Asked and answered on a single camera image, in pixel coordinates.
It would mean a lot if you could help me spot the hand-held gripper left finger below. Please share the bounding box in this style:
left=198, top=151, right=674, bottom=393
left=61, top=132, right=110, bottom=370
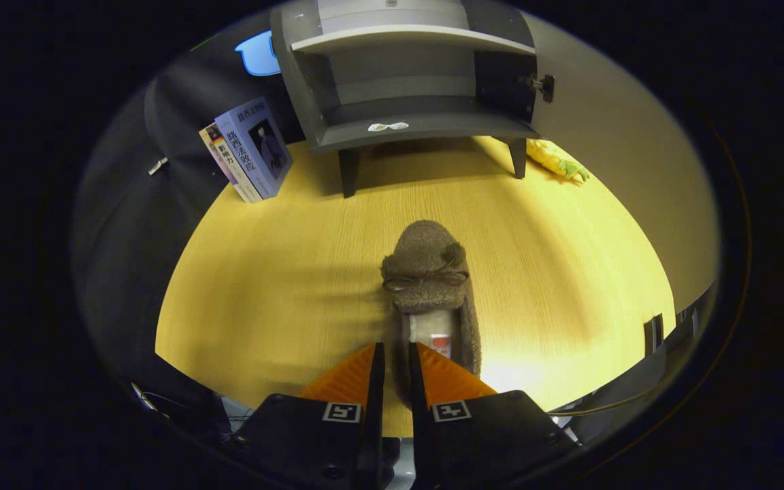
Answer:
left=231, top=342, right=387, bottom=490

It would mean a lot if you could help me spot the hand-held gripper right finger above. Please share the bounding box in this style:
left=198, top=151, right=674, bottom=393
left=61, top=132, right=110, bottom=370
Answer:
left=407, top=342, right=581, bottom=490

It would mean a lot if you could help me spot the brown fuzzy shoe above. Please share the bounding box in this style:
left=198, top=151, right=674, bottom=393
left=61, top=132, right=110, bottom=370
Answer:
left=380, top=219, right=483, bottom=409

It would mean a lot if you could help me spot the yellow plush toy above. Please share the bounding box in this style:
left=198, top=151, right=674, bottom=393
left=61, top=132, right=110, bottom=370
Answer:
left=527, top=138, right=590, bottom=183

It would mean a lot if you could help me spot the blue book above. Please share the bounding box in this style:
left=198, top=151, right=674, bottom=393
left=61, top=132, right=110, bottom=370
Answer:
left=215, top=97, right=293, bottom=199

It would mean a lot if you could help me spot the black backdrop cloth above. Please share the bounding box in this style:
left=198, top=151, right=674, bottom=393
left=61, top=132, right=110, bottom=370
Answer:
left=71, top=27, right=311, bottom=443

